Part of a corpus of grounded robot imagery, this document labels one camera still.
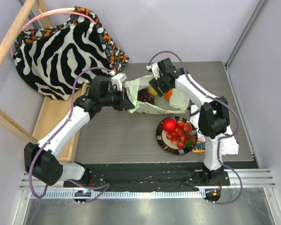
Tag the fake red apple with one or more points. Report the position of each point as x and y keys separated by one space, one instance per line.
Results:
x=169 y=125

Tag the pink hoop tube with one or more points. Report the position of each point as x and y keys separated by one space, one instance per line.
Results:
x=54 y=12

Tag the white printed t-shirt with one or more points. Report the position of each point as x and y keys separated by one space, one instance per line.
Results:
x=229 y=146

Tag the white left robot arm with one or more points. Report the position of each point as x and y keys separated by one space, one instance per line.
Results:
x=42 y=159

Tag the orange grey patterned fabric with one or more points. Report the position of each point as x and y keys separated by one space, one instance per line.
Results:
x=116 y=58

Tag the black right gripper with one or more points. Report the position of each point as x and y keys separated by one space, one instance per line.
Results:
x=159 y=86

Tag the translucent yellow-green plastic bag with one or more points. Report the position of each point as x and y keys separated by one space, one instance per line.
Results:
x=177 y=104

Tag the dark fake grape bunch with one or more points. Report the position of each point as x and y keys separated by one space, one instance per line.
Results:
x=144 y=96

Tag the fake yellow lemon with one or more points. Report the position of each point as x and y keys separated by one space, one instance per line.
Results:
x=152 y=91

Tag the wooden frame rack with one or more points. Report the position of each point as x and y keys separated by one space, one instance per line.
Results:
x=51 y=111

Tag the zebra pattern blanket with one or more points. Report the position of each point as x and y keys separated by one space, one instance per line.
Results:
x=63 y=60

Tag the aluminium slotted rail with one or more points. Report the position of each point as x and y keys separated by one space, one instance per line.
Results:
x=86 y=194

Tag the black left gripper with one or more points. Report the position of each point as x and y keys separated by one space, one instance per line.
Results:
x=128 y=104

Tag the fake orange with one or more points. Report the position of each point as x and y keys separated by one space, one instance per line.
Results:
x=168 y=94

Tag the red yellow fake lychee bunch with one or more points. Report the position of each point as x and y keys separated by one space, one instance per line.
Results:
x=182 y=137

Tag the brown patterned ceramic plate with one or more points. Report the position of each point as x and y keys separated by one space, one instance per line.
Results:
x=166 y=145

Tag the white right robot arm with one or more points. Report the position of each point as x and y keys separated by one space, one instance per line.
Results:
x=213 y=118

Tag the aluminium corner post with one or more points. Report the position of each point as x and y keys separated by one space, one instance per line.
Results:
x=261 y=4

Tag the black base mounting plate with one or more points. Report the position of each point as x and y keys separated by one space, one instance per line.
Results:
x=152 y=177

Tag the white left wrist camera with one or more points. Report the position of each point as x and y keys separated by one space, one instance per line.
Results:
x=118 y=80

